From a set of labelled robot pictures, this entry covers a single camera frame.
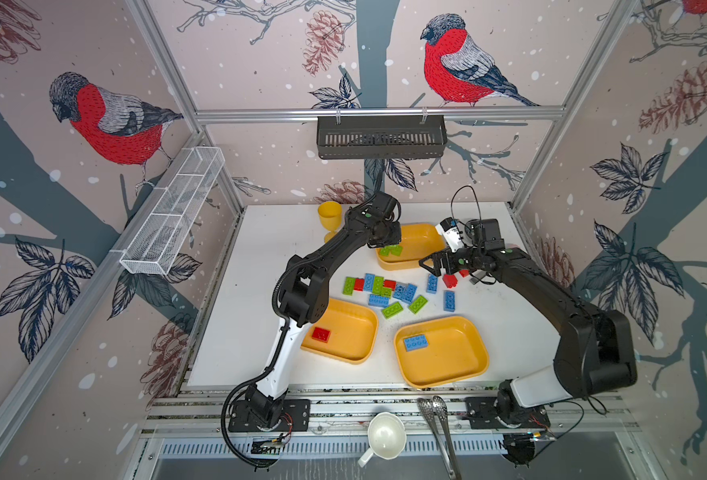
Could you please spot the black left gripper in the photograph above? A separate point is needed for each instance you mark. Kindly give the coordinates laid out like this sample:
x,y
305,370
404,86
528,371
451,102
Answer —
x,y
395,235

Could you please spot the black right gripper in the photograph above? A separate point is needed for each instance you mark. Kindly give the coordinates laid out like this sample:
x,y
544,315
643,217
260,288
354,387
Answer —
x,y
439,262

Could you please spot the green lego brick long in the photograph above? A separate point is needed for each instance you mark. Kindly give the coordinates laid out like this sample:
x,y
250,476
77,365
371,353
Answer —
x,y
394,249

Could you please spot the blue lego brick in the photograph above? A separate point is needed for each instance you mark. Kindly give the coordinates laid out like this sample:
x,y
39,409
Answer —
x,y
416,342
449,301
432,284

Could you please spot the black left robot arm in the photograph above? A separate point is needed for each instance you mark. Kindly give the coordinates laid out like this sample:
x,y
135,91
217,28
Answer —
x,y
301,297

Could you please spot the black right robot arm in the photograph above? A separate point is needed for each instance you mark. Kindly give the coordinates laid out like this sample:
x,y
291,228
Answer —
x,y
595,352

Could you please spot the yellow tray far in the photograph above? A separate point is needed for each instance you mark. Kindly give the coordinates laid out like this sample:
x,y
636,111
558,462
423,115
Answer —
x,y
417,242

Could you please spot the yellow tray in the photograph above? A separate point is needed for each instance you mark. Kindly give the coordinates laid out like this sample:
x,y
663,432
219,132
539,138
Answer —
x,y
417,242
354,329
456,352

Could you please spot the yellow plastic goblet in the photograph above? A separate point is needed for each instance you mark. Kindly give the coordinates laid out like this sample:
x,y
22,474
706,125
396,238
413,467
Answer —
x,y
331,218

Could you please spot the yellow tray near right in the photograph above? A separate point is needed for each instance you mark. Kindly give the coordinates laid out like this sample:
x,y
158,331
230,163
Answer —
x,y
456,352

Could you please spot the yellow tray near left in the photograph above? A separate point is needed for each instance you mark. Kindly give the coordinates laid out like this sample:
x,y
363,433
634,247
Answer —
x,y
354,329

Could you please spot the metal tongs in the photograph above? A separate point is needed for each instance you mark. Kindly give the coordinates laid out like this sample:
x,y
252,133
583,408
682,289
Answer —
x,y
436,415

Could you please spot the white measuring cup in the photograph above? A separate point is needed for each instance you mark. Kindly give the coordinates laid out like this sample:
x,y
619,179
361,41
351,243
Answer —
x,y
386,438

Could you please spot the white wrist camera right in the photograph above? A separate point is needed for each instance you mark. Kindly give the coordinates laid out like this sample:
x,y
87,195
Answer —
x,y
449,230

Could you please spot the black hanging wire basket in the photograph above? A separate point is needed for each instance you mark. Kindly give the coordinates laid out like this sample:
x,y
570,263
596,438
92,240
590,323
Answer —
x,y
381,137

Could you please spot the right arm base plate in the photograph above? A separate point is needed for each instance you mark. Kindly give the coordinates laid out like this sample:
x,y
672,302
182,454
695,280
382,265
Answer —
x,y
485,413

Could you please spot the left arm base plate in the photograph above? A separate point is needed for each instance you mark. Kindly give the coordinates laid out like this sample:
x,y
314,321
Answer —
x,y
285,416

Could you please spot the white wire mesh shelf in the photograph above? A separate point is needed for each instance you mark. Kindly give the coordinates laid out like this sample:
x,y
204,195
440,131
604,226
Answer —
x,y
160,239

